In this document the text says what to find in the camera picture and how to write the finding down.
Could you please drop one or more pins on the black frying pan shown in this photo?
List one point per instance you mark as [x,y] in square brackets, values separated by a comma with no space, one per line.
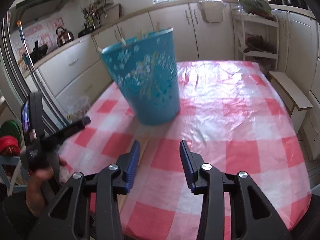
[86,31]

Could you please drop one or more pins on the white hanging trash bin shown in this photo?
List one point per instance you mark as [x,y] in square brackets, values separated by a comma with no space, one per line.
[211,11]

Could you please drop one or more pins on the blue handled mop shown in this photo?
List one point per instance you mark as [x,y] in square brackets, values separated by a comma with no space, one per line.
[38,83]

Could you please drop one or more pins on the red white checkered tablecloth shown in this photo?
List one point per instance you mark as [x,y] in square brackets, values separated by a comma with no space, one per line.
[229,114]

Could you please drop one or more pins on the left hand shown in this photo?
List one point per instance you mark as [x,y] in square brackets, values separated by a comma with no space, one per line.
[34,198]

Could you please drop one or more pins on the steel kettle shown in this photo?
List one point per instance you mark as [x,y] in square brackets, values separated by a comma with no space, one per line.
[63,36]

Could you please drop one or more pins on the black wok on stove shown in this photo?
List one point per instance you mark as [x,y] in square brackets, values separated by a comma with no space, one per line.
[38,52]

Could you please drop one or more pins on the floral patterned waste bin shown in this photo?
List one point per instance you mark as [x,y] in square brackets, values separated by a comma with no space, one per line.
[77,107]

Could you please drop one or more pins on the teal perforated plastic basket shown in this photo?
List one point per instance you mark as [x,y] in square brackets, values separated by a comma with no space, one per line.
[145,70]

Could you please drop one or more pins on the utensil wall rack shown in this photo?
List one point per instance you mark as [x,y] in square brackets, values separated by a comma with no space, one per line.
[101,12]

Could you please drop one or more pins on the white storage trolley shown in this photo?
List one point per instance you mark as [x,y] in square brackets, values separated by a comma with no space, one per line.
[256,39]

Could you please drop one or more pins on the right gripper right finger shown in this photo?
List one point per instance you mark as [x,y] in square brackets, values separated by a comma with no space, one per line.
[192,163]

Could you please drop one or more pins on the dark bag on trolley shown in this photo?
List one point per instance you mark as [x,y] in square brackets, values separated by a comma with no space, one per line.
[256,7]

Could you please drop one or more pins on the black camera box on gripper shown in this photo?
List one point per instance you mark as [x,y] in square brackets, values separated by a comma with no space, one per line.
[31,117]

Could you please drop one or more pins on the white wooden stool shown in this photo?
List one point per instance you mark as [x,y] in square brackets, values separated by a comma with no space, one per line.
[295,101]

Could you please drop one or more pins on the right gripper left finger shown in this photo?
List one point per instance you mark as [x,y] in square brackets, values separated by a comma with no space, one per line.
[128,164]

